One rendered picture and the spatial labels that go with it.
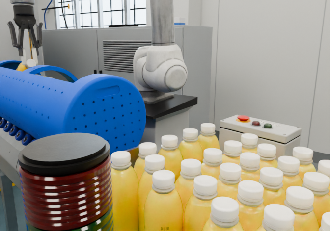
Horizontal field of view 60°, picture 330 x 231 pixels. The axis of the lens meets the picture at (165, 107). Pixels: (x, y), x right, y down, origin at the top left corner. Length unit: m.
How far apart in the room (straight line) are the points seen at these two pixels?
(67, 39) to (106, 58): 0.69
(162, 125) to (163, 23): 0.48
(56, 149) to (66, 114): 0.56
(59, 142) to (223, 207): 0.27
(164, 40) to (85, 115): 0.58
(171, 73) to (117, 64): 1.81
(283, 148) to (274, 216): 0.37
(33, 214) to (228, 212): 0.28
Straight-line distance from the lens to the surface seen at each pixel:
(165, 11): 1.25
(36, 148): 0.22
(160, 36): 1.25
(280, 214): 0.44
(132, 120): 0.90
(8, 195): 1.84
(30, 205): 0.22
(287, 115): 3.48
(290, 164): 0.60
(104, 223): 0.23
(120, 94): 0.85
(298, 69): 3.38
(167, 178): 0.50
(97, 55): 3.17
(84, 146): 0.22
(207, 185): 0.48
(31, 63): 1.32
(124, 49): 2.87
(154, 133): 1.36
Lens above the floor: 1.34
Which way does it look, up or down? 14 degrees down
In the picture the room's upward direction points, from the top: straight up
